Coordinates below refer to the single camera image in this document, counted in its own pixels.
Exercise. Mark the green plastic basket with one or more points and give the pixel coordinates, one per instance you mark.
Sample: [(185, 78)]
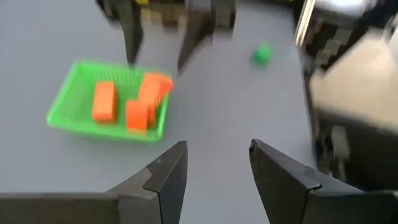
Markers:
[(74, 105)]

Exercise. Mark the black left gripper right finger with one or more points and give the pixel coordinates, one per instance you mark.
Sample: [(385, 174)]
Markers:
[(289, 196)]

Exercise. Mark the orange wedge block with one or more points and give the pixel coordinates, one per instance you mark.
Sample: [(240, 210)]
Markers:
[(152, 88)]

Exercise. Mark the small green block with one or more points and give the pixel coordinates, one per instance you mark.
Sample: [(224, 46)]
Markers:
[(262, 55)]

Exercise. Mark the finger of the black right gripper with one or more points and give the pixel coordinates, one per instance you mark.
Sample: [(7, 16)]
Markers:
[(132, 31), (194, 34)]

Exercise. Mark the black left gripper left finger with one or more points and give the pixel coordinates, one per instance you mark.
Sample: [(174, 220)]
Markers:
[(149, 199)]

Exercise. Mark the orange rectangular block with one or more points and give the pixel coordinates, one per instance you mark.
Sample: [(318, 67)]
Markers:
[(136, 116), (104, 102)]

